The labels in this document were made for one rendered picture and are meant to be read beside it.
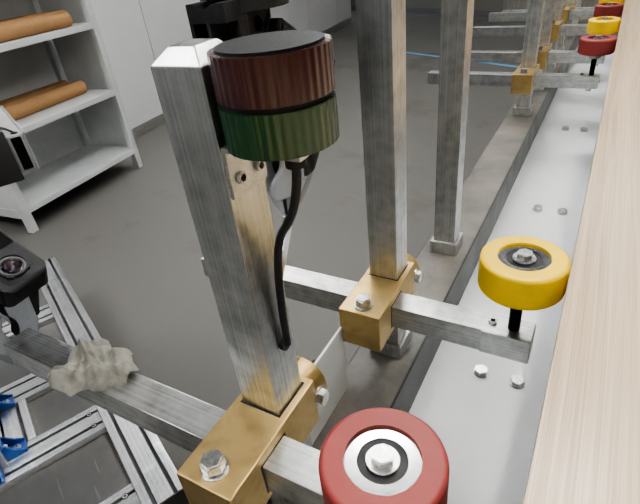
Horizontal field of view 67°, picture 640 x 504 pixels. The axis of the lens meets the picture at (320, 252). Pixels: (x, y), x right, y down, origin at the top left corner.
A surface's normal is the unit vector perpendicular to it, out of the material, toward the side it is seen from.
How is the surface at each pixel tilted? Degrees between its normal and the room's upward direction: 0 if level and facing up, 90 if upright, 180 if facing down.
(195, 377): 0
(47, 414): 0
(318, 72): 90
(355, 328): 90
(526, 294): 90
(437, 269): 0
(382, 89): 90
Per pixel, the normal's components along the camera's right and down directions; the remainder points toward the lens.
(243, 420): -0.10, -0.83
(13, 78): 0.92, 0.13
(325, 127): 0.75, 0.29
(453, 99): -0.47, 0.52
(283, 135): 0.15, 0.53
